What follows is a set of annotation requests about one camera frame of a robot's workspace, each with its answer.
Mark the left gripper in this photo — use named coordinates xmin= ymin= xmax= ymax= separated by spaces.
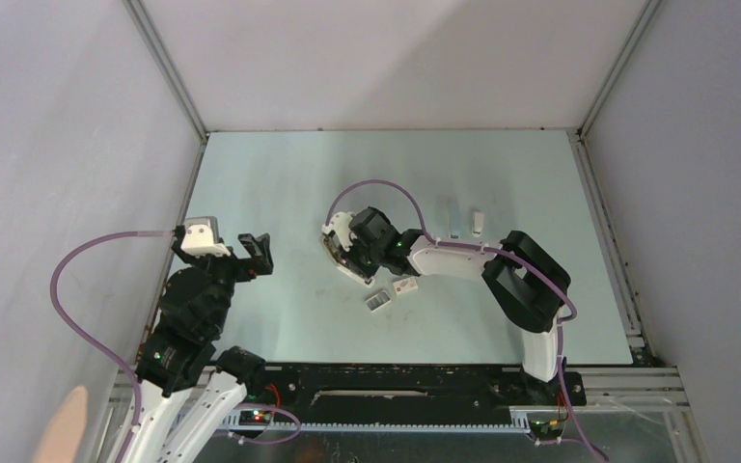
xmin=175 ymin=231 xmax=273 ymax=334

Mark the cream stapler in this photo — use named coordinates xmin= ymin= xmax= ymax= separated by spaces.
xmin=320 ymin=235 xmax=375 ymax=287

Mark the staple box sleeve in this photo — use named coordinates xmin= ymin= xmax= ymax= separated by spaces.
xmin=392 ymin=276 xmax=419 ymax=296

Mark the staple tray with staples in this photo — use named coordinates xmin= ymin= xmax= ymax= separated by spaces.
xmin=365 ymin=289 xmax=392 ymax=313

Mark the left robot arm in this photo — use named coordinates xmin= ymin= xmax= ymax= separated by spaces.
xmin=112 ymin=226 xmax=274 ymax=462

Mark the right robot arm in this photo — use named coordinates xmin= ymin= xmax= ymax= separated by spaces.
xmin=320 ymin=207 xmax=571 ymax=403

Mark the light blue stapler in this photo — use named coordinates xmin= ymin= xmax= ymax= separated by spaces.
xmin=447 ymin=198 xmax=462 ymax=239

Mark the small white stapler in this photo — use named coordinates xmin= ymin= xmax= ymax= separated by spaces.
xmin=471 ymin=210 xmax=485 ymax=236

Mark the beige object in corner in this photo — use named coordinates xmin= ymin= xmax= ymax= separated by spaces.
xmin=32 ymin=385 xmax=89 ymax=463

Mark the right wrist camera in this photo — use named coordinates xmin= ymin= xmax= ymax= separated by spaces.
xmin=321 ymin=212 xmax=355 ymax=251

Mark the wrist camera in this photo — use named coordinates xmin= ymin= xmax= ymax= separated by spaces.
xmin=175 ymin=216 xmax=232 ymax=258
xmin=321 ymin=212 xmax=355 ymax=251

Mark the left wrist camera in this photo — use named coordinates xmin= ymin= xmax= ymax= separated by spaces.
xmin=175 ymin=216 xmax=232 ymax=258

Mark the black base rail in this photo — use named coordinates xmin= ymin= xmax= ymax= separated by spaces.
xmin=247 ymin=363 xmax=587 ymax=429

